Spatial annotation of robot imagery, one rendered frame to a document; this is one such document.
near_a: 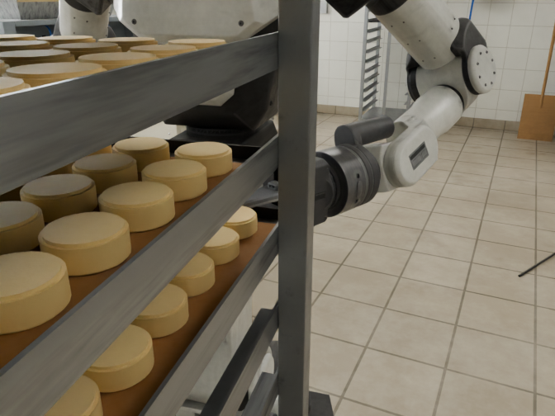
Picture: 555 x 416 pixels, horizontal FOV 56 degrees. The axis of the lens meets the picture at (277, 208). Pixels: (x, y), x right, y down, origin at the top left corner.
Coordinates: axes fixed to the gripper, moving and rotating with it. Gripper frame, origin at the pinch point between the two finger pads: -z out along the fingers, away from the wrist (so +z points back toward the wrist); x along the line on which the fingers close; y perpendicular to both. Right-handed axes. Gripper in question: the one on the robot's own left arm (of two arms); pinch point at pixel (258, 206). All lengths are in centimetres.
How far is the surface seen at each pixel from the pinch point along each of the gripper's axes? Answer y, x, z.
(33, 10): -194, 16, 48
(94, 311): 22.8, 10.1, -29.5
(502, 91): -181, -64, 483
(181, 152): 5.4, 10.3, -13.5
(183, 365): 19.1, 1.4, -23.1
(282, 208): 9.0, 3.9, -4.9
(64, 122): 22.8, 18.4, -29.6
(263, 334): 11.0, -7.5, -9.2
